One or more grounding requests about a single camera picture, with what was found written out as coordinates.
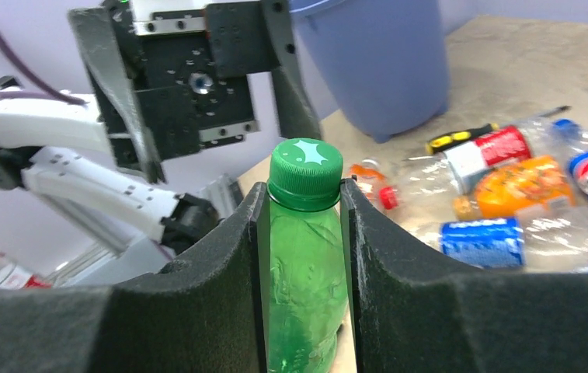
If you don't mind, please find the red label clear bottle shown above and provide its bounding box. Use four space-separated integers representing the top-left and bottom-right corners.
400 120 550 198

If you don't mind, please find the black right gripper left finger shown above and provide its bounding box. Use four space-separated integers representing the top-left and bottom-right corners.
0 183 269 372

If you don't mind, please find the green plastic bottle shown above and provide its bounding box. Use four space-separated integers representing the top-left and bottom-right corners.
267 138 348 372

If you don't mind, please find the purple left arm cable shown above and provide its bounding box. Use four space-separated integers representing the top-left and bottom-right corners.
0 0 89 106

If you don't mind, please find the blue plastic bin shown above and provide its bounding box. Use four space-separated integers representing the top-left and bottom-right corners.
289 0 450 143

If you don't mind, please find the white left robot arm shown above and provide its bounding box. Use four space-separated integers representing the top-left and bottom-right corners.
0 1 321 254

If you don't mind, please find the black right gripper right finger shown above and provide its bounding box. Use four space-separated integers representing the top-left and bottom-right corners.
340 179 588 372

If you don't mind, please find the orange juice bottle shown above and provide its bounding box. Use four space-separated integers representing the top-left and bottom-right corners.
452 155 576 221

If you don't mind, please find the yellow black screwdriver back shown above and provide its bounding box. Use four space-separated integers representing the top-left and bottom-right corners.
424 105 572 155

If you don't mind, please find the crushed orange label bottle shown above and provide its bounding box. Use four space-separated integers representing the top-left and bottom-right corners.
347 156 418 212

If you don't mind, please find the blue label bottle centre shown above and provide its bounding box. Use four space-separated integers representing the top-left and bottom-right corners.
426 207 588 273

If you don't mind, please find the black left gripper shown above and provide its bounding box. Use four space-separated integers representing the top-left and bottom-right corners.
68 1 322 184

